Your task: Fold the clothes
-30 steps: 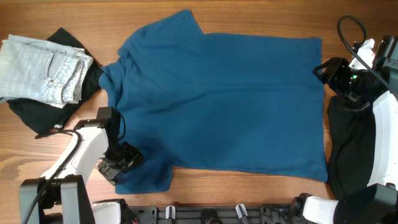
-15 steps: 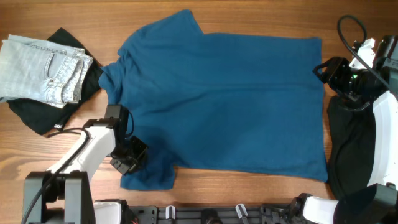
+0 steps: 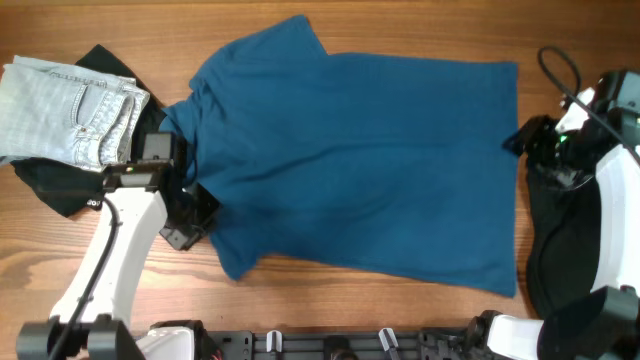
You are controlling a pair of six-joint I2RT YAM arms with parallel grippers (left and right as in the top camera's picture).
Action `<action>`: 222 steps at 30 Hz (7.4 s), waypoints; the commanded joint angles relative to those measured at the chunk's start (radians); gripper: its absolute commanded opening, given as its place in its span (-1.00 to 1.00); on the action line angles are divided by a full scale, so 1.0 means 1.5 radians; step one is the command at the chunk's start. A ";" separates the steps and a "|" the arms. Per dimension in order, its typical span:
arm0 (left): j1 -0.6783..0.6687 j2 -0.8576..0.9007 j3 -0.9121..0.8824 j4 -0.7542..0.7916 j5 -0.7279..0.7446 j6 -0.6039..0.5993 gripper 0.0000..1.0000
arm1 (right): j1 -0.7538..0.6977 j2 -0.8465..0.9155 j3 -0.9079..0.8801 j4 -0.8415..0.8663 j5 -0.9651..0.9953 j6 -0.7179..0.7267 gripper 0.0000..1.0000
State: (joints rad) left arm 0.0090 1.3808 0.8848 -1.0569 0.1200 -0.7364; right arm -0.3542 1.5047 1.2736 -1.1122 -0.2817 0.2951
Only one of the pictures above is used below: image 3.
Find blue t-shirt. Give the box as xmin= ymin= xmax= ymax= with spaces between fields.
xmin=162 ymin=16 xmax=518 ymax=297

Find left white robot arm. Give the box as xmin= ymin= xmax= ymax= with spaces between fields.
xmin=16 ymin=132 xmax=223 ymax=360

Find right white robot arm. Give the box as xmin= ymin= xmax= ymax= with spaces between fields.
xmin=419 ymin=70 xmax=639 ymax=359

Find black garment right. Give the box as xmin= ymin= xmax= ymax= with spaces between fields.
xmin=524 ymin=159 xmax=606 ymax=320

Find black folded garment left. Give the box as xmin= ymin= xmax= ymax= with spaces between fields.
xmin=11 ymin=44 xmax=165 ymax=217

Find light blue folded jeans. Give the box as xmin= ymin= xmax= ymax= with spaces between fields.
xmin=1 ymin=55 xmax=150 ymax=172

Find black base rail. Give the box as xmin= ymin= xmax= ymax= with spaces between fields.
xmin=209 ymin=328 xmax=483 ymax=360

